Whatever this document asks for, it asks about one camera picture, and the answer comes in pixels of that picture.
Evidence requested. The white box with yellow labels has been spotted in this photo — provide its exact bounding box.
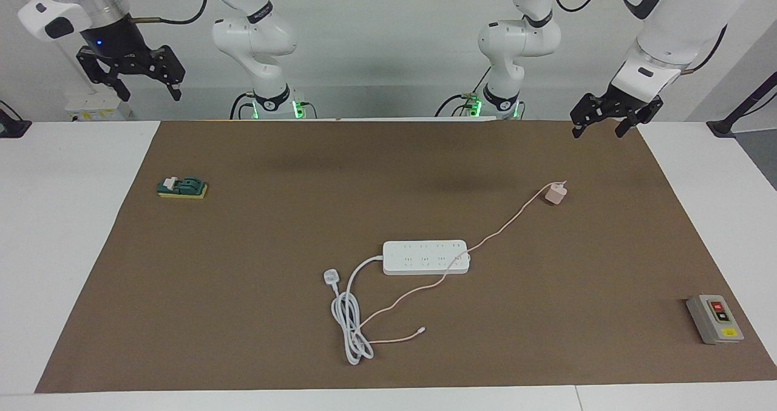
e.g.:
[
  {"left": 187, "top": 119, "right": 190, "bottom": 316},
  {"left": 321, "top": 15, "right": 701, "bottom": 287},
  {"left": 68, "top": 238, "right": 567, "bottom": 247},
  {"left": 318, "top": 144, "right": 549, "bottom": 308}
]
[{"left": 64, "top": 89, "right": 135, "bottom": 122}]

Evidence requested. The white power cord with plug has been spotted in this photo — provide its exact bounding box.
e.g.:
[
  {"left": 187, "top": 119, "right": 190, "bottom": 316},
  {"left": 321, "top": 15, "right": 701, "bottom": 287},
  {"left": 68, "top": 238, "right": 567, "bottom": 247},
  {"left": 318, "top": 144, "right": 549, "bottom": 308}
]
[{"left": 321, "top": 253, "right": 386, "bottom": 366}]

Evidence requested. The black pole stand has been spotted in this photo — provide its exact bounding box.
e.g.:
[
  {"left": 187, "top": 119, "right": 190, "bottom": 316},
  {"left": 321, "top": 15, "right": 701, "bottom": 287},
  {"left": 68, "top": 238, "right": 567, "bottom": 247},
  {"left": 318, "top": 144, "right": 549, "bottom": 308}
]
[{"left": 707, "top": 71, "right": 777, "bottom": 138}]

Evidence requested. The brown table mat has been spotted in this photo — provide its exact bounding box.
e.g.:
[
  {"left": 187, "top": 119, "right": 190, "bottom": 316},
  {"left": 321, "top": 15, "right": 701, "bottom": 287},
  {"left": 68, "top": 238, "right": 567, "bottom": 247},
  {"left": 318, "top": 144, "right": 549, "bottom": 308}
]
[{"left": 35, "top": 120, "right": 777, "bottom": 393}]

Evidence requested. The white power strip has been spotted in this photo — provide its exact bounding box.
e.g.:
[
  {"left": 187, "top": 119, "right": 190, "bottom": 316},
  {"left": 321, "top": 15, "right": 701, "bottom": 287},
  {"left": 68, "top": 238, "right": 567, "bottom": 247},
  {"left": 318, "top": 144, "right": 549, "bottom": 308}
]
[{"left": 382, "top": 239, "right": 472, "bottom": 276}]

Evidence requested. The grey on-off switch box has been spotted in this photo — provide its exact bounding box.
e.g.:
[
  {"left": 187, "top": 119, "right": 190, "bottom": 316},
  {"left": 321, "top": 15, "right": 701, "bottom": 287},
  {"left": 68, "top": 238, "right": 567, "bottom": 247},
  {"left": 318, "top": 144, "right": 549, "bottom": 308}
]
[{"left": 686, "top": 294, "right": 745, "bottom": 345}]

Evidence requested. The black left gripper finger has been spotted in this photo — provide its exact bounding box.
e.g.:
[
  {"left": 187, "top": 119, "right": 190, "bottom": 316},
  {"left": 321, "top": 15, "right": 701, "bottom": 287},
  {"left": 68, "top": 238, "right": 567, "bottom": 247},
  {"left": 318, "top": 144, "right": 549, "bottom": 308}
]
[
  {"left": 614, "top": 95, "right": 664, "bottom": 138},
  {"left": 569, "top": 92, "right": 615, "bottom": 140}
]

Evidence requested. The black base cable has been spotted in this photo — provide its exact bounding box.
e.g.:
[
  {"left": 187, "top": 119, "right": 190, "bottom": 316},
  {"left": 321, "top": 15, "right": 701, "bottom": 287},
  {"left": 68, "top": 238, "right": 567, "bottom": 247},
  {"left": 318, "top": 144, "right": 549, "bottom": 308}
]
[
  {"left": 435, "top": 92, "right": 486, "bottom": 118},
  {"left": 229, "top": 92, "right": 253, "bottom": 120}
]

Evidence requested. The pink charging cable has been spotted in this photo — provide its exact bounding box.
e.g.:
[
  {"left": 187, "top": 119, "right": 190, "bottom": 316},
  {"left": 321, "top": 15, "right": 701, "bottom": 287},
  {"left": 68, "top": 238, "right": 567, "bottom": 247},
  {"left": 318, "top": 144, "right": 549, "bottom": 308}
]
[{"left": 358, "top": 183, "right": 550, "bottom": 345}]

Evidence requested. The green circuit board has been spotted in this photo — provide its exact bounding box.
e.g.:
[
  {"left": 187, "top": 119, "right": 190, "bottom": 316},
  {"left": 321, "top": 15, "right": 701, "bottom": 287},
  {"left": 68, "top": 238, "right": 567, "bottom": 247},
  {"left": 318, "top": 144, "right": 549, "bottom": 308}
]
[{"left": 157, "top": 176, "right": 209, "bottom": 200}]

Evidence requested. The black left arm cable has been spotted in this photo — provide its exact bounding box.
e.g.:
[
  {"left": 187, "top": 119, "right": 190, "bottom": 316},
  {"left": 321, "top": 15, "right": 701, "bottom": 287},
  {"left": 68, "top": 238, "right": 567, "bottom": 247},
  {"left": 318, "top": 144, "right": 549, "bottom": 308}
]
[{"left": 549, "top": 0, "right": 729, "bottom": 76}]

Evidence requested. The black clamp mount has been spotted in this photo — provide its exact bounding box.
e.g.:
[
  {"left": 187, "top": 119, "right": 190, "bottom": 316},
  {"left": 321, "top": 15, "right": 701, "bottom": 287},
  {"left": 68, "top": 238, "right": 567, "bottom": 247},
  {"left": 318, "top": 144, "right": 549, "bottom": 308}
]
[{"left": 0, "top": 100, "right": 32, "bottom": 138}]

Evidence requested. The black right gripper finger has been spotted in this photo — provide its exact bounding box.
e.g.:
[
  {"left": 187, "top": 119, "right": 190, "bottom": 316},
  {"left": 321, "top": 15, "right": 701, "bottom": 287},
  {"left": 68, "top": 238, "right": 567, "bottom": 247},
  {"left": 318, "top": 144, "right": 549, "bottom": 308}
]
[
  {"left": 75, "top": 47, "right": 131, "bottom": 102},
  {"left": 143, "top": 45, "right": 186, "bottom": 102}
]

